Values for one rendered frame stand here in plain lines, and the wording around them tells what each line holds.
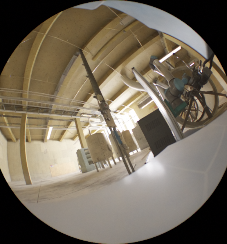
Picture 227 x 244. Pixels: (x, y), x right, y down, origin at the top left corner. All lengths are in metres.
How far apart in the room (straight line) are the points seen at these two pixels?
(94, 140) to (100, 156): 0.96
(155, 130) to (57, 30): 6.43
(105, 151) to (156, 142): 3.76
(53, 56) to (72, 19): 2.70
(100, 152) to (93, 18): 7.84
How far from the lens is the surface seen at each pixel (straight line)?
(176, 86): 1.07
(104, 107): 1.71
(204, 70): 1.46
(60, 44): 6.37
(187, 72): 3.02
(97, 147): 4.62
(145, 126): 1.10
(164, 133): 1.09
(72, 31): 6.25
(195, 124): 2.30
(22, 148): 7.90
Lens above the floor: 0.56
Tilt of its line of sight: 21 degrees up
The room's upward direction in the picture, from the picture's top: 24 degrees counter-clockwise
